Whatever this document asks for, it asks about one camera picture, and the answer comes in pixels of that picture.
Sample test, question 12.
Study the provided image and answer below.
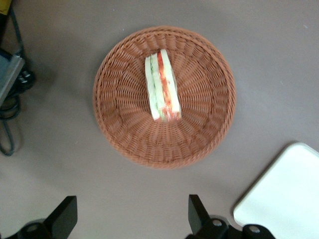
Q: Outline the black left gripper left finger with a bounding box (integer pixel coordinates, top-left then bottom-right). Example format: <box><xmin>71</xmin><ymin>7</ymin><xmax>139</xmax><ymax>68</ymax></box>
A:
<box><xmin>0</xmin><ymin>196</ymin><xmax>77</xmax><ymax>239</ymax></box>

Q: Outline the beige rectangular plastic tray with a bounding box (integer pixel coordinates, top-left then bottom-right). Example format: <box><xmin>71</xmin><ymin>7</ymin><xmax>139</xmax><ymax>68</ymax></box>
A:
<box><xmin>233</xmin><ymin>141</ymin><xmax>319</xmax><ymax>239</ymax></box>

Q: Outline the black power plug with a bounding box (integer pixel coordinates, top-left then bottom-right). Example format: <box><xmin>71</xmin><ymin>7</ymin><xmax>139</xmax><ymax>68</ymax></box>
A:
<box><xmin>17</xmin><ymin>69</ymin><xmax>35</xmax><ymax>93</ymax></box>

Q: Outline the triangle sandwich with red filling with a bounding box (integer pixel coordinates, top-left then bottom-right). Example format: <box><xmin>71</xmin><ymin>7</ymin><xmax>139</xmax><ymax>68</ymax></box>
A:
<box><xmin>145</xmin><ymin>49</ymin><xmax>182</xmax><ymax>122</ymax></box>

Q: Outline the grey metal box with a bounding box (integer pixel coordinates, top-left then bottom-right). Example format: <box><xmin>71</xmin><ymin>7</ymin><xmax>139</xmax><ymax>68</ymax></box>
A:
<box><xmin>0</xmin><ymin>48</ymin><xmax>25</xmax><ymax>108</ymax></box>

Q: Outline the black power cable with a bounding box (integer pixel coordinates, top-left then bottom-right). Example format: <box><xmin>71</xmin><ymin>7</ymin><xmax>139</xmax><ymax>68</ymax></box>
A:
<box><xmin>0</xmin><ymin>7</ymin><xmax>25</xmax><ymax>156</ymax></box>

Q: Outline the round brown wicker basket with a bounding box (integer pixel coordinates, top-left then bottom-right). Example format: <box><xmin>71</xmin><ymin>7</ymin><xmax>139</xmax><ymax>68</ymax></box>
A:
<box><xmin>92</xmin><ymin>24</ymin><xmax>237</xmax><ymax>171</ymax></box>

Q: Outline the black fryer machine yellow panel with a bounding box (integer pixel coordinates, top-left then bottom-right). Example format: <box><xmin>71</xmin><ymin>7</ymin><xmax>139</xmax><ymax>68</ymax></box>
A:
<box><xmin>0</xmin><ymin>0</ymin><xmax>12</xmax><ymax>45</ymax></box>

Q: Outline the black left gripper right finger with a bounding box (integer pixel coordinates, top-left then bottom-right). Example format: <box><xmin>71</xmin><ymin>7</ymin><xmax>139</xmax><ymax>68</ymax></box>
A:
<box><xmin>186</xmin><ymin>194</ymin><xmax>275</xmax><ymax>239</ymax></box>

